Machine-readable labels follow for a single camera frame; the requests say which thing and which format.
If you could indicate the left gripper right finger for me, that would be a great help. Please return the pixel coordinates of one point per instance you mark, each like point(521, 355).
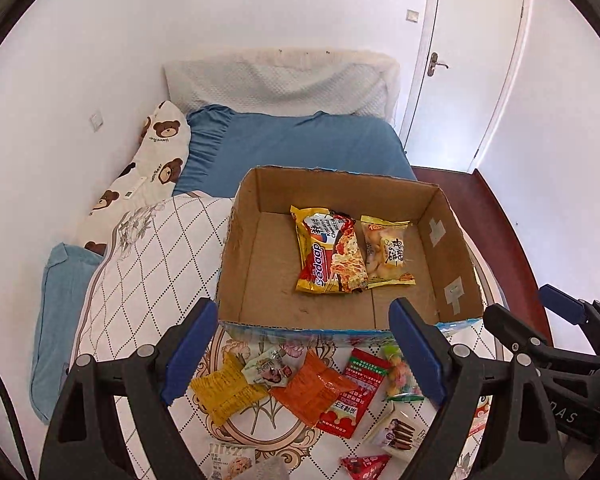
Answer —
point(520, 440)

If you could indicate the colourful candy balls bag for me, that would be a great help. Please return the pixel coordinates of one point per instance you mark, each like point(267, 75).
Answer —
point(402, 386)

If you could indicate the yellow cookie snack bag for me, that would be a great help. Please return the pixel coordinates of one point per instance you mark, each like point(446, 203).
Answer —
point(386, 260)

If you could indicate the panda print snack bag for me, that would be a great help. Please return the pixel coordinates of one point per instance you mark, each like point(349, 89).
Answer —
point(481, 416)

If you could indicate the metal door handle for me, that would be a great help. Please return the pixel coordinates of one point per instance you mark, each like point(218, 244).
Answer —
point(434, 63)

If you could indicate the white patterned quilt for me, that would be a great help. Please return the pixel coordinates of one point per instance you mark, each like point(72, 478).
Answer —
point(161, 261)

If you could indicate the blue bed sheet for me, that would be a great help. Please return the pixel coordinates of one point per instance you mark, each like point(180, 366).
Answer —
point(224, 145)

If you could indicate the white candy packet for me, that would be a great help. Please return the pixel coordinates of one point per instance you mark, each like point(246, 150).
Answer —
point(269, 369)

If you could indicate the white quilted headboard cover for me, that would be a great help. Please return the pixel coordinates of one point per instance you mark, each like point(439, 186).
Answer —
point(287, 82)

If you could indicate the bear print pillow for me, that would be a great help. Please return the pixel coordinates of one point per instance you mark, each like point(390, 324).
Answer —
point(148, 179)

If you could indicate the white wall socket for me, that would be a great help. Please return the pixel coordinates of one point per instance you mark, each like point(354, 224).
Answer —
point(96, 121)

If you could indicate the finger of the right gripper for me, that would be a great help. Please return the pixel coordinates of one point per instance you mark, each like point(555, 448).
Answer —
point(520, 338)
point(580, 307)

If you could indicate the Sedaap instant noodle packet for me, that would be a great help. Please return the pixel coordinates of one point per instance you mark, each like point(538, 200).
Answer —
point(330, 256)

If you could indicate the light blue folded blanket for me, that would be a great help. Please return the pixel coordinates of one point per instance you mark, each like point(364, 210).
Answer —
point(65, 279)

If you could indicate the white wall switch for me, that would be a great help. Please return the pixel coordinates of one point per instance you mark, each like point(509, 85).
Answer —
point(412, 16)

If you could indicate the Franzzi chocolate biscuit packet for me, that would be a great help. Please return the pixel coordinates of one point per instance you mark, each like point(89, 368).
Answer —
point(398, 434)

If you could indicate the dark red wooden footboard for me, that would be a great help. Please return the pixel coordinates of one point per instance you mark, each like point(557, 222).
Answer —
point(485, 221)

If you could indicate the open cardboard box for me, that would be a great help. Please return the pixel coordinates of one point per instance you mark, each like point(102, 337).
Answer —
point(261, 259)

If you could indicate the orange snack packet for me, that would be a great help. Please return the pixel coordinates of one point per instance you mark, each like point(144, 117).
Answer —
point(312, 390)

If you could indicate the yellow snack packet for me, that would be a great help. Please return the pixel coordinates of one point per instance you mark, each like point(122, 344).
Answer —
point(226, 391)

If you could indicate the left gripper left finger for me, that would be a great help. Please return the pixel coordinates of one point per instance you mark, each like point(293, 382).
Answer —
point(85, 440)

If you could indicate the red triangular snack packet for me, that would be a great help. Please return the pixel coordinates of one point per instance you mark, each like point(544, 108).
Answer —
point(365, 468)

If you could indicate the white door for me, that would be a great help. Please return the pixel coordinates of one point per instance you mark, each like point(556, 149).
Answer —
point(451, 117)

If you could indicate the white oat cookie packet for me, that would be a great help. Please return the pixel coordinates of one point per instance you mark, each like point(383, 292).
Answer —
point(229, 461)

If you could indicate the red spicy strip packet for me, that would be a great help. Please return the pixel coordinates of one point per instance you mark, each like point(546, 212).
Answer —
point(367, 372)

